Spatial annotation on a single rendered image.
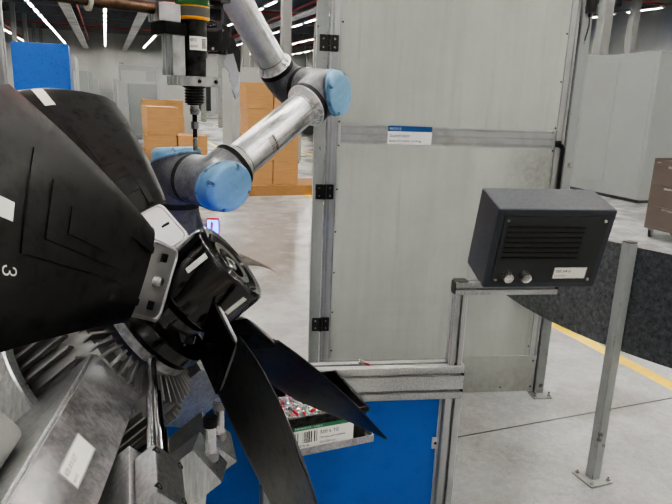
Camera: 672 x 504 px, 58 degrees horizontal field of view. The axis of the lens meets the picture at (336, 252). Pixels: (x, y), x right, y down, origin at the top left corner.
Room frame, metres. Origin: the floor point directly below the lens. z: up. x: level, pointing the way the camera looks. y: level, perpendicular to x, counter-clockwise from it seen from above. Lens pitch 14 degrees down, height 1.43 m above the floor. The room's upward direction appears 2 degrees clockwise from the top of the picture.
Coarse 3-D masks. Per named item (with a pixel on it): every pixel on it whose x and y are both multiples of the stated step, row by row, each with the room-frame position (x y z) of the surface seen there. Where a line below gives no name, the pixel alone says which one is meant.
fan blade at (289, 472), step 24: (240, 360) 0.62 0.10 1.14; (240, 384) 0.62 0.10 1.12; (264, 384) 0.56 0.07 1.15; (240, 408) 0.62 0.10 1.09; (264, 408) 0.57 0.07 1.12; (240, 432) 0.62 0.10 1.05; (264, 432) 0.57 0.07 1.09; (288, 432) 0.49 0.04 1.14; (264, 456) 0.58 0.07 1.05; (288, 456) 0.51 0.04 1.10; (264, 480) 0.58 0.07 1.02; (288, 480) 0.53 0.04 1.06
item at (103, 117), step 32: (32, 96) 0.82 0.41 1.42; (64, 96) 0.86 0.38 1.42; (96, 96) 0.91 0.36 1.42; (64, 128) 0.81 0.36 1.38; (96, 128) 0.84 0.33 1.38; (128, 128) 0.88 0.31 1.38; (96, 160) 0.79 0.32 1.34; (128, 160) 0.82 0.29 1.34; (128, 192) 0.78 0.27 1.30; (160, 192) 0.81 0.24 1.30
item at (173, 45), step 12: (156, 12) 0.79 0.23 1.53; (168, 12) 0.80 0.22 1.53; (180, 12) 0.81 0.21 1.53; (156, 24) 0.80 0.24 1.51; (168, 24) 0.79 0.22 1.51; (180, 24) 0.80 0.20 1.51; (168, 36) 0.81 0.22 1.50; (180, 36) 0.81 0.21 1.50; (168, 48) 0.81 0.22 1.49; (180, 48) 0.81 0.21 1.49; (168, 60) 0.81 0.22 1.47; (180, 60) 0.81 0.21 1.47; (168, 72) 0.81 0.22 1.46; (180, 72) 0.80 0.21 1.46; (168, 84) 0.82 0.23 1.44; (180, 84) 0.80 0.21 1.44; (192, 84) 0.80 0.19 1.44; (204, 84) 0.81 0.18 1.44; (216, 84) 0.82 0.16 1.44
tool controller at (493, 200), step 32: (512, 192) 1.29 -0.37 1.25; (544, 192) 1.30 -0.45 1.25; (576, 192) 1.32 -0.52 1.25; (480, 224) 1.29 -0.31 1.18; (512, 224) 1.21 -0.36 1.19; (544, 224) 1.22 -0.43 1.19; (576, 224) 1.23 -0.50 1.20; (608, 224) 1.24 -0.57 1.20; (480, 256) 1.27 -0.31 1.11; (512, 256) 1.23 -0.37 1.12; (544, 256) 1.24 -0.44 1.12; (576, 256) 1.25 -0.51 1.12
